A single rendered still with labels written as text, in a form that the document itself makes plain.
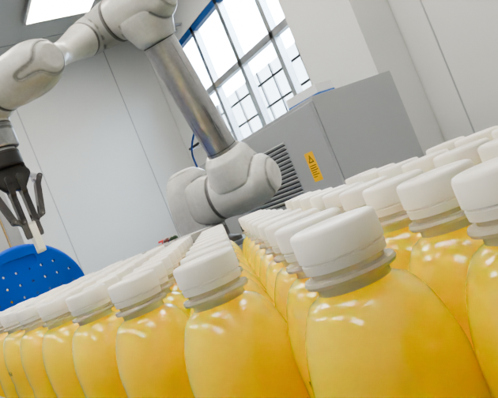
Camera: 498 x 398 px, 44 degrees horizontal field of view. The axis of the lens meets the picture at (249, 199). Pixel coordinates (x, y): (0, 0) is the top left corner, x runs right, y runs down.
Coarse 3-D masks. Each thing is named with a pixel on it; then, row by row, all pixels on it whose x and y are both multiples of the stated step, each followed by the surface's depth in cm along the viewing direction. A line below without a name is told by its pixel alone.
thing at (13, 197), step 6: (6, 180) 133; (12, 186) 134; (12, 192) 133; (12, 198) 134; (12, 204) 135; (18, 204) 134; (18, 210) 134; (18, 216) 134; (24, 216) 134; (24, 222) 134
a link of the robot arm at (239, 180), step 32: (128, 0) 167; (160, 0) 166; (128, 32) 171; (160, 32) 171; (160, 64) 175; (192, 96) 178; (192, 128) 183; (224, 128) 184; (224, 160) 183; (256, 160) 184; (224, 192) 186; (256, 192) 184
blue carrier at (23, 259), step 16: (0, 256) 148; (16, 256) 149; (32, 256) 152; (48, 256) 153; (64, 256) 155; (0, 272) 147; (32, 272) 150; (48, 272) 152; (64, 272) 154; (80, 272) 156; (0, 288) 146; (16, 288) 148; (32, 288) 150; (48, 288) 188; (0, 304) 145; (16, 304) 147
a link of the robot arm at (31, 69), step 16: (80, 32) 168; (16, 48) 123; (32, 48) 122; (48, 48) 124; (64, 48) 140; (80, 48) 167; (96, 48) 173; (0, 64) 124; (16, 64) 122; (32, 64) 122; (48, 64) 123; (64, 64) 127; (0, 80) 124; (16, 80) 124; (32, 80) 123; (48, 80) 125; (0, 96) 127; (16, 96) 126; (32, 96) 128
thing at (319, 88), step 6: (318, 84) 301; (324, 84) 303; (330, 84) 305; (306, 90) 305; (312, 90) 301; (318, 90) 300; (324, 90) 302; (294, 96) 313; (300, 96) 309; (306, 96) 306; (288, 102) 318; (294, 102) 314; (300, 102) 310
